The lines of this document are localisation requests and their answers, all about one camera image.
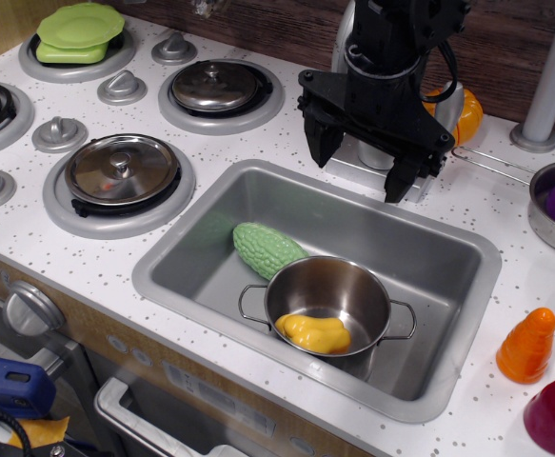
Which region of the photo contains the orange toy pumpkin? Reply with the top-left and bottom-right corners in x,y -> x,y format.
424,83 -> 484,147

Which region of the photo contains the grey stove knob upper-middle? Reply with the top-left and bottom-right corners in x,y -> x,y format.
97,70 -> 148,106

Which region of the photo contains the steel pot lid front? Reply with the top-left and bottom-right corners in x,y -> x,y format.
65,134 -> 180,207

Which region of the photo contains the blue plastic clamp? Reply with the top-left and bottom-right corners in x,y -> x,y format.
0,358 -> 56,419

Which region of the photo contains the grey toy sink basin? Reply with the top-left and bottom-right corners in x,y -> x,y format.
132,160 -> 502,423

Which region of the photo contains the grey oven door handle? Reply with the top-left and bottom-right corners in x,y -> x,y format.
93,376 -> 249,457

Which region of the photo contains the steel pot lid rear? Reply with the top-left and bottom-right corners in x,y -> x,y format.
171,61 -> 260,112

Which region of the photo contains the grey burner ring top-left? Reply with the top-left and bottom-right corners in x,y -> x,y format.
18,29 -> 139,85

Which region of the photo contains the grey burner ring rear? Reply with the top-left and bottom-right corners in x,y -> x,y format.
157,58 -> 286,137

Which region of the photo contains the steel saucepan with handle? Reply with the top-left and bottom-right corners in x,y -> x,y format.
451,147 -> 555,248

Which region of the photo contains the steel pot lid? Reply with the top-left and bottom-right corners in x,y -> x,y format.
65,134 -> 180,207
171,61 -> 260,112

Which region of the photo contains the grey vertical pole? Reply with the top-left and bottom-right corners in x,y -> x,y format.
510,36 -> 555,153

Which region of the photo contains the yellow toy bell pepper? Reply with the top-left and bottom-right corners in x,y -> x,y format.
275,314 -> 351,354

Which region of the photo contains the orange toy carrot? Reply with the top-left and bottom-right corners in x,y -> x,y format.
496,308 -> 555,384

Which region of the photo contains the small steel two-handled pot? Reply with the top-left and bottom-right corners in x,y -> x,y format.
238,256 -> 417,381

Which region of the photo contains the green toy plate lower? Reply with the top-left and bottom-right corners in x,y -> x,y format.
36,42 -> 109,65

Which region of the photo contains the green bumpy toy gourd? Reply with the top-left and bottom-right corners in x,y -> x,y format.
232,222 -> 309,281

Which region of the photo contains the grey burner ring front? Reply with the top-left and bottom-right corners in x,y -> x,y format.
42,137 -> 197,241

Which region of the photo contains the silver toy faucet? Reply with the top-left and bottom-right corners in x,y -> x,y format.
327,1 -> 465,190

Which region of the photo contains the grey stove knob middle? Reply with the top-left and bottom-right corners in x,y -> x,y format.
31,116 -> 89,153

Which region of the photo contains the green toy plate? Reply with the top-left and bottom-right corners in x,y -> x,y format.
36,42 -> 109,65
36,2 -> 125,50

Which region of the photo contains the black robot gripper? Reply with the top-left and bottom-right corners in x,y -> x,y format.
299,1 -> 470,203

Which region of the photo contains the green toy plate upper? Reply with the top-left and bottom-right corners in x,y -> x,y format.
36,2 -> 125,50

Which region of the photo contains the grey oven dial knob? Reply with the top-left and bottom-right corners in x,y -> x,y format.
2,281 -> 66,337

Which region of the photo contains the grey stove knob top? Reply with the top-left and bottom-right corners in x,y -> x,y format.
151,31 -> 197,66

